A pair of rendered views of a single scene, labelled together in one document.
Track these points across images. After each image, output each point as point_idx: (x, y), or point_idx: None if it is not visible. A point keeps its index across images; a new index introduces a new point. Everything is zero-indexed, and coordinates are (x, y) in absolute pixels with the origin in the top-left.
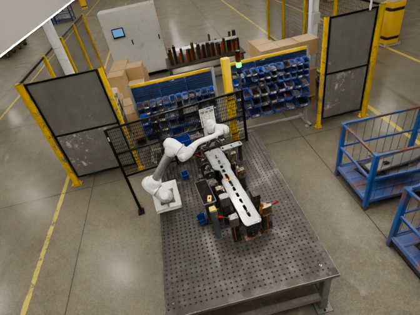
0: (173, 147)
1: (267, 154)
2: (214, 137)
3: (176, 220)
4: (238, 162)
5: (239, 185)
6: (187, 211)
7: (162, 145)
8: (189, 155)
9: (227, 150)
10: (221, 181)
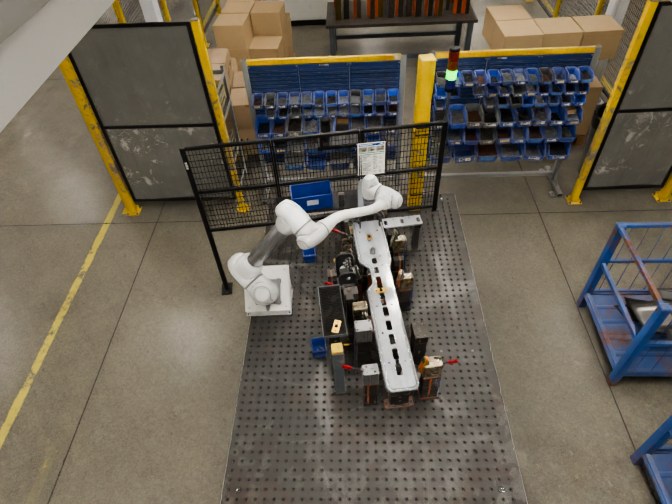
0: (291, 220)
1: (463, 247)
2: (370, 212)
3: (275, 338)
4: (408, 251)
5: (397, 307)
6: (298, 325)
7: (280, 192)
8: (318, 240)
9: (392, 233)
10: (367, 291)
